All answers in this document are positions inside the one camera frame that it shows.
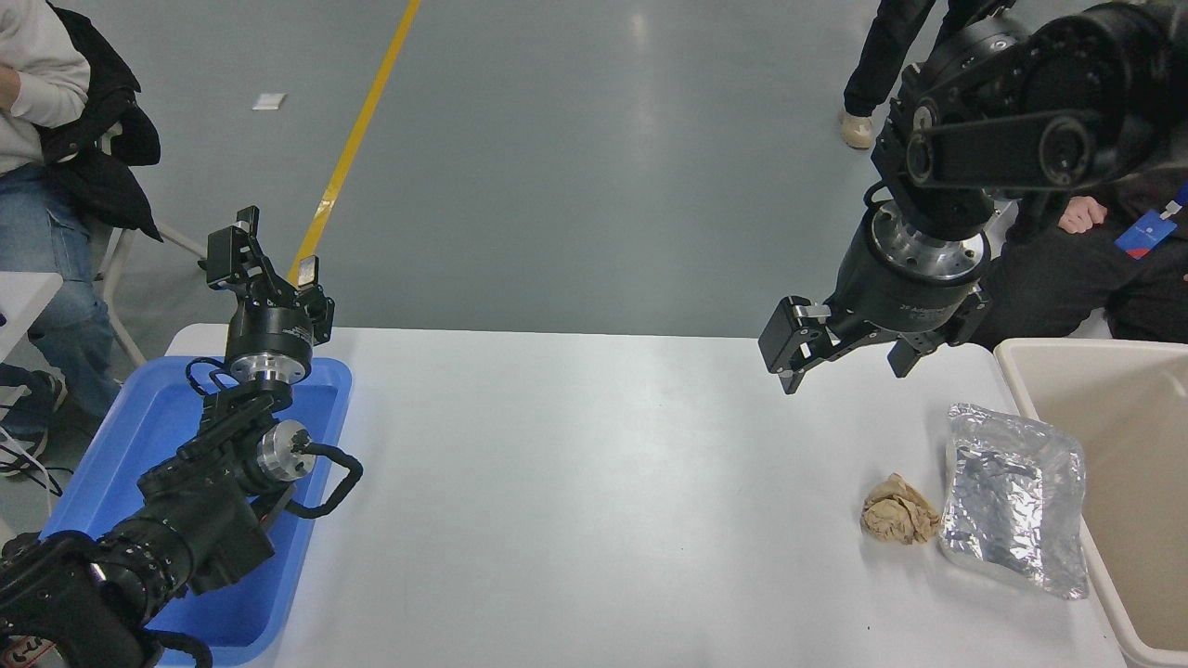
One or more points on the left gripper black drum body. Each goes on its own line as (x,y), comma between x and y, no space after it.
(269,327)

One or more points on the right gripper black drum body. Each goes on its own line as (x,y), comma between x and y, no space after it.
(905,292)

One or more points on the crinkled silver foil tray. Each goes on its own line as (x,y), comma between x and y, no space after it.
(1007,506)

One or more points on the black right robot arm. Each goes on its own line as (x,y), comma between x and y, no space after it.
(1021,121)

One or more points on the person's hand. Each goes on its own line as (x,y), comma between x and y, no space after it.
(6,89)
(1081,216)

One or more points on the seated person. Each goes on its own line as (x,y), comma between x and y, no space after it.
(37,223)
(1058,278)

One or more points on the white paper scrap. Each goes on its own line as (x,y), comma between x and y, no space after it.
(269,101)

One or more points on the crumpled tan paper ball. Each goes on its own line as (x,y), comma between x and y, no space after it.
(898,512)

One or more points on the blue plastic tray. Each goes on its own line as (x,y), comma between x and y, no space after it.
(139,436)

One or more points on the black jacket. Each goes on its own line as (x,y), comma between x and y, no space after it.
(102,139)

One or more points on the small white side table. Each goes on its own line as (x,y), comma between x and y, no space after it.
(23,301)

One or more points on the standing person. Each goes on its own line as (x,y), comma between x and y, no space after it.
(882,56)

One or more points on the large pale plastic bin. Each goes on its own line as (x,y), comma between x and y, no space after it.
(1128,482)

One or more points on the blue name badge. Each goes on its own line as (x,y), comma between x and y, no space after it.
(1144,233)

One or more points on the white metal chair frame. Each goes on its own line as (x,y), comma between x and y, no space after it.
(113,278)

